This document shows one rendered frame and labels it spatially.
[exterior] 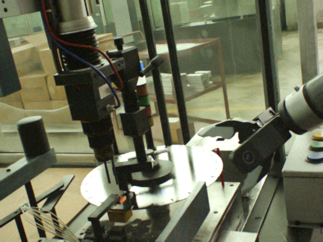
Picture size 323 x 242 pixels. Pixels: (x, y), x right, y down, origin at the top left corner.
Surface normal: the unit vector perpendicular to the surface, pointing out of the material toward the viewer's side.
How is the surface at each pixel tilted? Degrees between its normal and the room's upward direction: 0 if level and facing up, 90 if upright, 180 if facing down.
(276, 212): 0
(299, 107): 75
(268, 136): 63
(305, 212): 90
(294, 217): 90
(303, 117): 100
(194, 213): 90
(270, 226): 0
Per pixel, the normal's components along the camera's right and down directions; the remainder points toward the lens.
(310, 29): -0.40, 0.35
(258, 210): -0.17, -0.94
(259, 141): 0.18, -0.21
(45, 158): 0.90, -0.02
